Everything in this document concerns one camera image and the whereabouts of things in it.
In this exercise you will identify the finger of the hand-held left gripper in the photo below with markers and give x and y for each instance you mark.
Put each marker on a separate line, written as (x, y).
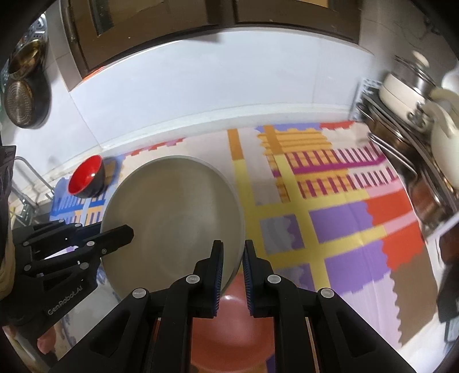
(114, 236)
(53, 229)

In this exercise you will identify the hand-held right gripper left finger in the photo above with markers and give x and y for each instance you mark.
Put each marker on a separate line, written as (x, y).
(217, 279)

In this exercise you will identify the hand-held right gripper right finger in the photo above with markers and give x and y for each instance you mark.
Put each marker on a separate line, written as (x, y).
(249, 283)

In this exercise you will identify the pink bowl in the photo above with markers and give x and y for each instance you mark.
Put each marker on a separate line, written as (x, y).
(233, 340)

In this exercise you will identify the white bowl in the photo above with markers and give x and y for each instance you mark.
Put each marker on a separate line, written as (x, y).
(172, 215)

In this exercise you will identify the person's left hand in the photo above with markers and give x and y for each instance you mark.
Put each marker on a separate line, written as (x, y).
(50, 342)

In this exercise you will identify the red and black bowl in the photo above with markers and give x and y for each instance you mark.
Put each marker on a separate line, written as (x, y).
(84, 177)

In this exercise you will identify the colourful patterned table mat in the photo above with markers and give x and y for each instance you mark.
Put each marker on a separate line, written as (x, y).
(344, 222)

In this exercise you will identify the black round pan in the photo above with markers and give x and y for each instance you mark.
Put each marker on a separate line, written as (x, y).
(27, 104)

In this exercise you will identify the brass bowl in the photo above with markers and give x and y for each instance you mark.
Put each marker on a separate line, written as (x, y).
(27, 59)

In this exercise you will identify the copper-coloured steel pot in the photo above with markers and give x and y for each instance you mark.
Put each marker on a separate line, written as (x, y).
(430, 201)

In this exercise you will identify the black box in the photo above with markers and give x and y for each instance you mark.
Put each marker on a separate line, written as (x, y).
(450, 297)

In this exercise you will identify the perforated steel plate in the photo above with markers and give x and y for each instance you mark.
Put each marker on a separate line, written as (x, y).
(37, 28)

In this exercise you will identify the metal pot rack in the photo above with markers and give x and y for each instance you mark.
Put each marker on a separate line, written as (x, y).
(405, 143)

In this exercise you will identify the wooden cabinet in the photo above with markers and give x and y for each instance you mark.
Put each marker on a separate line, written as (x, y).
(161, 32)

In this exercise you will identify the white patterned panel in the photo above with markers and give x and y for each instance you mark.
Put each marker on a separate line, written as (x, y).
(365, 97)

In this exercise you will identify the large cream pot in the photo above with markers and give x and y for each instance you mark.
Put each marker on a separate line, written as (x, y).
(446, 143)

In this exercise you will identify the steel pot with glass lid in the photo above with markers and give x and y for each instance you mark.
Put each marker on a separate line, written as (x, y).
(419, 77)

